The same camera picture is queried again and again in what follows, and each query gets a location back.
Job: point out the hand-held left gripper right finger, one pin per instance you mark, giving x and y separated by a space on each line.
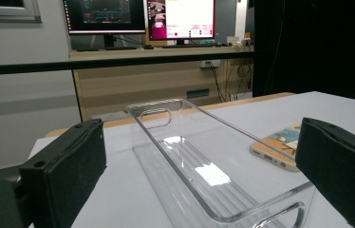
340 167

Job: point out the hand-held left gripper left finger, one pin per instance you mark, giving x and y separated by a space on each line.
61 171

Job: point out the beige illustrated phone case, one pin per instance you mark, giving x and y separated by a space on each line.
276 144

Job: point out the clear plastic tray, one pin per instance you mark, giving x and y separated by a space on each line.
197 158

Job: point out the light wooden desk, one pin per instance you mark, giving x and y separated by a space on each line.
134 82

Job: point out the black curtain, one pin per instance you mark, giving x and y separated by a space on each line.
318 47

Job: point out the black keyboard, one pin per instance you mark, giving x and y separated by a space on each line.
188 46
106 49

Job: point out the black computer mouse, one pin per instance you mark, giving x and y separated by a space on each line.
148 47

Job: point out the dark-screen computer monitor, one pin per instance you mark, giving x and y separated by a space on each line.
102 15

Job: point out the bright-screen computer monitor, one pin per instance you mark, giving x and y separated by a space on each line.
185 19

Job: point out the grey window frame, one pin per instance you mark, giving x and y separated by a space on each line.
8 17

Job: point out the white wall socket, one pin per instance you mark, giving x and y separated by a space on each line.
210 64

